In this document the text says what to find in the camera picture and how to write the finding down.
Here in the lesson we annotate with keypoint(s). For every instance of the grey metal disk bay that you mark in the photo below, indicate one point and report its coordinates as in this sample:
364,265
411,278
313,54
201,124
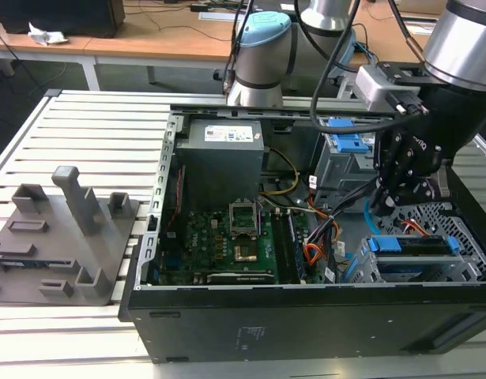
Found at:
367,272

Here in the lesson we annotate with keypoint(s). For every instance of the green motherboard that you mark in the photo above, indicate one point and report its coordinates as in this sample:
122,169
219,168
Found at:
211,245

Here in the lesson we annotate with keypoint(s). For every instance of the black PC case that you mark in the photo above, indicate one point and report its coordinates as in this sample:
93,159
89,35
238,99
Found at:
306,335

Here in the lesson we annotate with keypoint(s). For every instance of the grey power supply unit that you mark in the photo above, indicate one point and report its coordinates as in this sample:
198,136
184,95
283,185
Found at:
219,169

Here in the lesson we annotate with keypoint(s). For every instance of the grey parts rack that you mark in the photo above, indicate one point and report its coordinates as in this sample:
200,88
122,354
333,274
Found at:
49,245

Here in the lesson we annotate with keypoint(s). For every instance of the CPU socket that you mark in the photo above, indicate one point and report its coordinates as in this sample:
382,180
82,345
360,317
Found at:
242,217

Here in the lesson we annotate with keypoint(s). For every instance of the black graphics card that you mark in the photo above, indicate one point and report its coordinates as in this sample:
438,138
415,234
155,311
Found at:
242,278

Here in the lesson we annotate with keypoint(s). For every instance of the grey metal drive cage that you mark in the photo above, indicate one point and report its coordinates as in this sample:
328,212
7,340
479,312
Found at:
337,169

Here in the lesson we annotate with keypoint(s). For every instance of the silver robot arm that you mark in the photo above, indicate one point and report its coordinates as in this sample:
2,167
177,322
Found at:
258,67

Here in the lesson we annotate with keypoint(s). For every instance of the wooden desk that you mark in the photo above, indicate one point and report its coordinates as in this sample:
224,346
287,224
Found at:
148,43
385,43

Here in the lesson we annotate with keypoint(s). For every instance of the black RAM slot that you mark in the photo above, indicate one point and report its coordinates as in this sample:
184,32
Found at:
285,249
278,248
292,250

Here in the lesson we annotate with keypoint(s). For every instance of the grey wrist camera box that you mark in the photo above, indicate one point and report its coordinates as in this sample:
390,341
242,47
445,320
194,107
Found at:
375,85

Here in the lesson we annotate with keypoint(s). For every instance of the black box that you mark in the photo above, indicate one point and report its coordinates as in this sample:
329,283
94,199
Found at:
61,16

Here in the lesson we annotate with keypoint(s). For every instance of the square chipset heatsink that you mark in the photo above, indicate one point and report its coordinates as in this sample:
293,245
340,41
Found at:
246,253

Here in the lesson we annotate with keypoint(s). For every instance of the blue drive latch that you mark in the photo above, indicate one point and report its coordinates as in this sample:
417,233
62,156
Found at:
340,122
351,143

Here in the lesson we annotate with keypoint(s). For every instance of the hard disk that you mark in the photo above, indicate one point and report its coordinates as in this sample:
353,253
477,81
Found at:
420,241

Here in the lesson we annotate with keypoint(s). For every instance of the crumpled white paper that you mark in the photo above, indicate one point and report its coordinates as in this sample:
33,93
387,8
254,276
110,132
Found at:
45,37

